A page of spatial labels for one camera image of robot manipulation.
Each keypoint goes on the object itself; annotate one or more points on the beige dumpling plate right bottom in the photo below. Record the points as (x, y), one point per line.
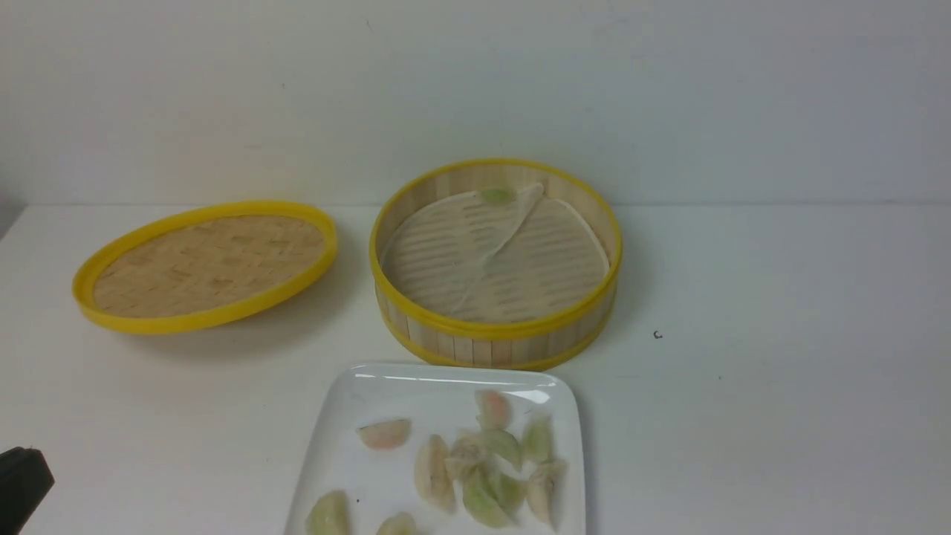
(541, 490)

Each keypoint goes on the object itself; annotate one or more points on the green dumpling beside beige one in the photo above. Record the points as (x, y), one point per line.
(508, 491)

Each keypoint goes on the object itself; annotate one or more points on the green dumpling in steamer back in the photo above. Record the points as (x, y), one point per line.
(498, 196)

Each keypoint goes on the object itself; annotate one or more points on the yellow rimmed bamboo steamer lid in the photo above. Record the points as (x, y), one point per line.
(206, 267)

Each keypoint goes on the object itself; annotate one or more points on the beige dumpling plate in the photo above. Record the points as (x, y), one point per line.
(541, 490)
(431, 477)
(467, 453)

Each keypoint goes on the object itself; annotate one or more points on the pink dumpling on plate left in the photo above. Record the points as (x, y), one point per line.
(385, 435)

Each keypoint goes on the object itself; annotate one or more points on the pink dumpling on plate top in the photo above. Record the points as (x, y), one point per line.
(494, 410)

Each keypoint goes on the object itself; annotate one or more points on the black object at left edge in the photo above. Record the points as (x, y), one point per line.
(26, 479)

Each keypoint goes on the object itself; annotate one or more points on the yellow rimmed bamboo steamer basket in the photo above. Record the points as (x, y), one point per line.
(533, 345)

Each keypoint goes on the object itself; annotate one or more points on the green dumpling plate bottom left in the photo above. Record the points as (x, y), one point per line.
(329, 515)

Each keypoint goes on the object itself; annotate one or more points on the pale green dumpling plate right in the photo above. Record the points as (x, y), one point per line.
(537, 439)

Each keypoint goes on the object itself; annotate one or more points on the pink dumpling on plate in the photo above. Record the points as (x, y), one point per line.
(494, 410)
(385, 435)

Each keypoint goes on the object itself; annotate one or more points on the white steamer liner paper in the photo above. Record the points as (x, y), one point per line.
(471, 262)

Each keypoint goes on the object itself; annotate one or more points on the green dumpling plate centre bottom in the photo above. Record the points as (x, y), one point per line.
(480, 502)

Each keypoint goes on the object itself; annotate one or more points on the pale dumpling plate bottom edge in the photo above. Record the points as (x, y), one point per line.
(400, 523)

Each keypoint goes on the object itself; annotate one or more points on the white square plate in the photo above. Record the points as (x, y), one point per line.
(438, 400)

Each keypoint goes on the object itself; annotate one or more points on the beige dumpling plate centre left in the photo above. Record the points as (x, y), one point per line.
(431, 477)

